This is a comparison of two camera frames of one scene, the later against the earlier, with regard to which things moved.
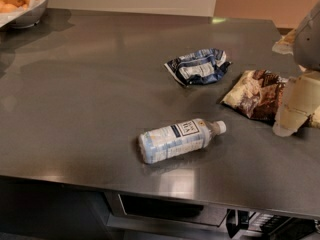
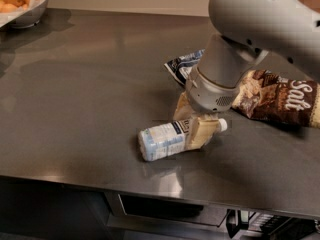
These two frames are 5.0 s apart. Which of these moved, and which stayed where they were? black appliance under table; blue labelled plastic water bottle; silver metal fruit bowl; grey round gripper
Moved: grey round gripper
Stayed: black appliance under table; blue labelled plastic water bottle; silver metal fruit bowl
